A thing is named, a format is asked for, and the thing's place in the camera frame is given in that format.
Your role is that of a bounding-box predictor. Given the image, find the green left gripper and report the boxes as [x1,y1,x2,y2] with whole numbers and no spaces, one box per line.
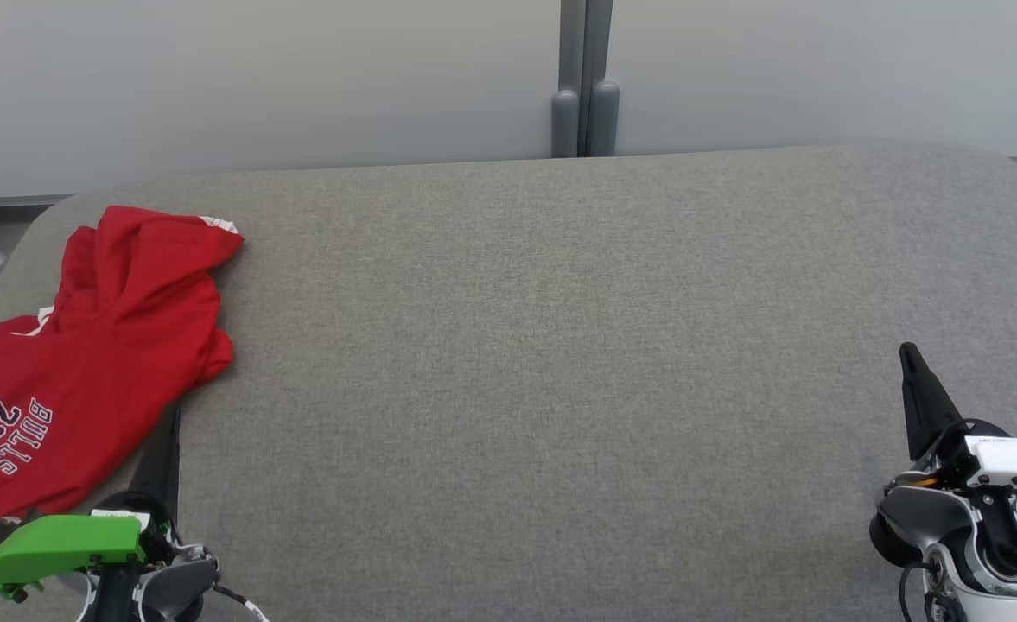
[0,404,182,603]

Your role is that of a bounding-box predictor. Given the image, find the red Bulls 23 jersey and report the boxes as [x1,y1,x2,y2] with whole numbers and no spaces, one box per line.
[0,307,237,522]

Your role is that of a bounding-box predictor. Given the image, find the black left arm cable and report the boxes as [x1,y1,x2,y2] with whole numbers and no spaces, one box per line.
[213,584,270,622]

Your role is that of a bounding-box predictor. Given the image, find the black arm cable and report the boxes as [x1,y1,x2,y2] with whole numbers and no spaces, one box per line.
[897,560,943,622]
[213,584,270,622]

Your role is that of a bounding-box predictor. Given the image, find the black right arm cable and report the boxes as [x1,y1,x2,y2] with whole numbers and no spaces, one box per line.
[897,560,943,622]

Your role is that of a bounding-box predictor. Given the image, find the grey metal partition post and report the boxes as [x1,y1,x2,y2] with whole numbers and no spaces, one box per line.
[551,0,621,159]

